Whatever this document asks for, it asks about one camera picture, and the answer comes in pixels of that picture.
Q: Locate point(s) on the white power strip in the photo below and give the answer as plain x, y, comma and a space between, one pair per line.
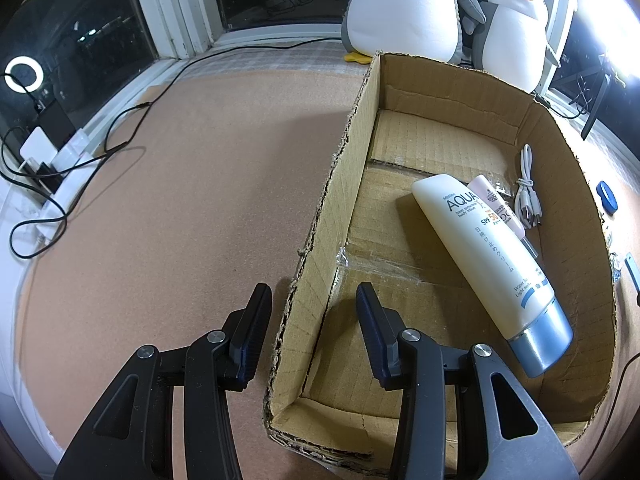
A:
65, 170

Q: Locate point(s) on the white lotion tube blue cap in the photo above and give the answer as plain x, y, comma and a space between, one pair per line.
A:
490, 260

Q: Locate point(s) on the black power adapter block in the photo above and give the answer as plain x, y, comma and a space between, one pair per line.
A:
55, 120

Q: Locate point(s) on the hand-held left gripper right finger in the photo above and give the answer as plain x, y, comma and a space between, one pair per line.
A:
382, 355

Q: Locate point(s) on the white window frame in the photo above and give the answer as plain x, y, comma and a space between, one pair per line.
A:
165, 10

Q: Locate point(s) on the small black plugged charger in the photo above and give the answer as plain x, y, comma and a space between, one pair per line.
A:
47, 172

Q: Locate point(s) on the large penguin plush toy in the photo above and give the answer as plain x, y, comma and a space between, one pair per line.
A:
405, 5

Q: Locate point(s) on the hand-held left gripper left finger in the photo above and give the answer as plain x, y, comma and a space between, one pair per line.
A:
245, 342

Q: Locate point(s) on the black inline switch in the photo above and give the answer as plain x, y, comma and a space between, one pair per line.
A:
542, 100

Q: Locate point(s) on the round blue jar lid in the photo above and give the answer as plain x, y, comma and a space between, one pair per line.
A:
607, 197

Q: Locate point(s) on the blue plastic card holder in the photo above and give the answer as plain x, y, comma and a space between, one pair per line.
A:
632, 270

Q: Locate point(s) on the cardboard box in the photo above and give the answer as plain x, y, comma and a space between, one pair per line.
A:
400, 270

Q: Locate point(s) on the checked beige cloth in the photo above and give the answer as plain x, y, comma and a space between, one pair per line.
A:
260, 60

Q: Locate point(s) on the small penguin plush toy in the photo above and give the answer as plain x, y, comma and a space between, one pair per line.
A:
515, 30

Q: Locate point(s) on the white plugged charger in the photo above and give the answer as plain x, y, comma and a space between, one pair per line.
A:
37, 147

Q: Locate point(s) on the pink lip balm tube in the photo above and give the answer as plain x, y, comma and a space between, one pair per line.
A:
500, 210

